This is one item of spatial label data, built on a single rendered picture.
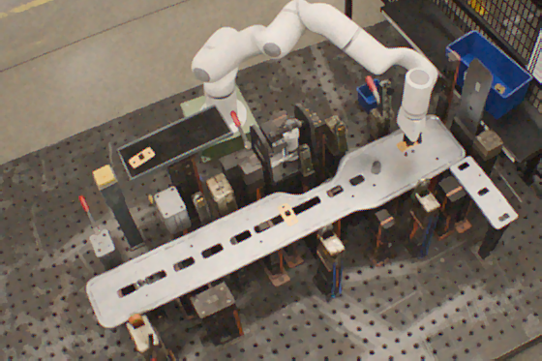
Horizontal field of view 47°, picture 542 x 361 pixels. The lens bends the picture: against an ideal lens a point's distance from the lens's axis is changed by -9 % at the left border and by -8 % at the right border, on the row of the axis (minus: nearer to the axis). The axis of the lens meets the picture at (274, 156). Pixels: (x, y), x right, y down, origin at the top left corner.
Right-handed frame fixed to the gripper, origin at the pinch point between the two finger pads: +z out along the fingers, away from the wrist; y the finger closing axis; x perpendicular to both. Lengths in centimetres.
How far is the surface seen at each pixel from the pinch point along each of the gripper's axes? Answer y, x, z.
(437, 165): 9.2, 7.4, 9.4
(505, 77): -6, 51, 3
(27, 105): -196, -126, 109
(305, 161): -12.6, -33.1, 4.8
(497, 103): 4.3, 37.1, -1.5
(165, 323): 3, -99, 39
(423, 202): 20.8, -7.7, 4.9
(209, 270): 6, -78, 9
